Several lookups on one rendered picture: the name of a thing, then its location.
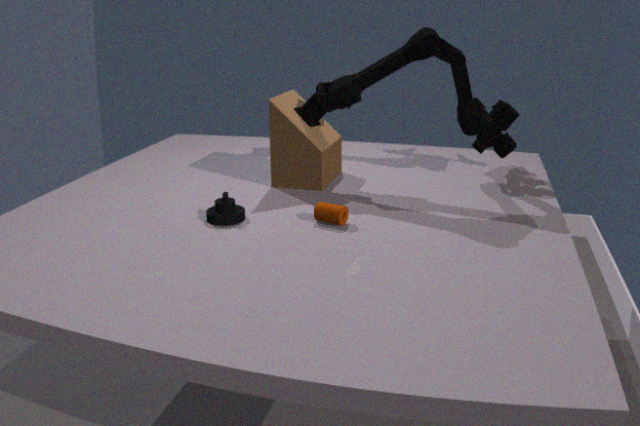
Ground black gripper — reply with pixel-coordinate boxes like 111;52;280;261
472;97;516;158

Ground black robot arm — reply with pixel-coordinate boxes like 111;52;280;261
294;27;519;153

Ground orange cylinder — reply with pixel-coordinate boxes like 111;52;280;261
314;202;348;226

